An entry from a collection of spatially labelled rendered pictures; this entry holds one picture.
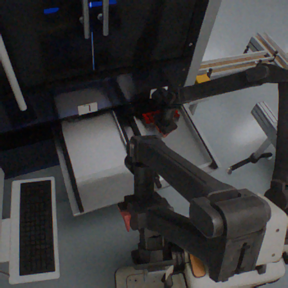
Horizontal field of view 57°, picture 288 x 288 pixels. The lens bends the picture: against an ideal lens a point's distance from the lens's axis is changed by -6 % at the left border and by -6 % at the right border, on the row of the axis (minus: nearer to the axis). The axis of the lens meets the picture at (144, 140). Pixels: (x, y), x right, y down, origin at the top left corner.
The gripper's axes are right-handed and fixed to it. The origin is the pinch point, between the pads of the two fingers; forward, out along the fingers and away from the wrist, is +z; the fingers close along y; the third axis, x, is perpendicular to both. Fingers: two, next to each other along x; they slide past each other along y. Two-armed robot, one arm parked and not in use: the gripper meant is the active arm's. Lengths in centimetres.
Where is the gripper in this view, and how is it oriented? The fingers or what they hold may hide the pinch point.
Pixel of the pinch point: (162, 133)
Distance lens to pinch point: 129.8
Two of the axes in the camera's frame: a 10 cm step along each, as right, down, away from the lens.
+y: -5.7, -7.2, 4.0
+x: -8.2, 4.3, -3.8
